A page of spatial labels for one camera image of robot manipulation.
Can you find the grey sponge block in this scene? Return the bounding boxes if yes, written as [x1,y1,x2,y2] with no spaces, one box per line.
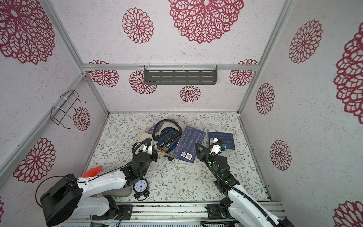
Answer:
[105,187,132,197]

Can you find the beige canvas tote bag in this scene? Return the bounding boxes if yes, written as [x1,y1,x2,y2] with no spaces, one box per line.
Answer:
[136,117,186,161]

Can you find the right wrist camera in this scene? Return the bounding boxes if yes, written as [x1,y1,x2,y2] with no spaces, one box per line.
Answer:
[209,138,226,156]

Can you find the blue books in bag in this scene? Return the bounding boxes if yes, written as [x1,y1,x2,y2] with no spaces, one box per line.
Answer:
[156,127,182,153]

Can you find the black analog alarm clock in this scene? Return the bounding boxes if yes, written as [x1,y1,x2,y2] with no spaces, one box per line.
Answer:
[133,178,150,201]

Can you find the black wire wall rack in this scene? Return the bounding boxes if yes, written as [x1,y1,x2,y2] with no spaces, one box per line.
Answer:
[50,89,86,130]

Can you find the grey metal wall shelf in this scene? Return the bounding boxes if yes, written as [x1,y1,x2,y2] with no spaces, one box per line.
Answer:
[144,65,218,85]

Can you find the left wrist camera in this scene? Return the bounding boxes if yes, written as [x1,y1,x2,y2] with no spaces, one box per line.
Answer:
[141,142,155,156]

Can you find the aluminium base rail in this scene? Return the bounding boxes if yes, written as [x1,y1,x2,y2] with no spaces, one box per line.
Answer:
[59,201,287,226]

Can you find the dark blue book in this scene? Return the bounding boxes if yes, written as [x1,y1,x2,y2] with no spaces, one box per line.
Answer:
[207,131,235,150]
[173,126,206,163]

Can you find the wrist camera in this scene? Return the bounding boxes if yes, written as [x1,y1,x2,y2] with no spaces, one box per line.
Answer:
[141,142,155,156]
[209,138,226,156]

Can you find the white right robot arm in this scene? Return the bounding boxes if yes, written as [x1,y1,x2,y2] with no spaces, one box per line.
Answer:
[195,141,294,227]

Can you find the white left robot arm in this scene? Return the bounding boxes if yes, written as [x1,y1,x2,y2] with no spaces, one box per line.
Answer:
[40,150,158,227]

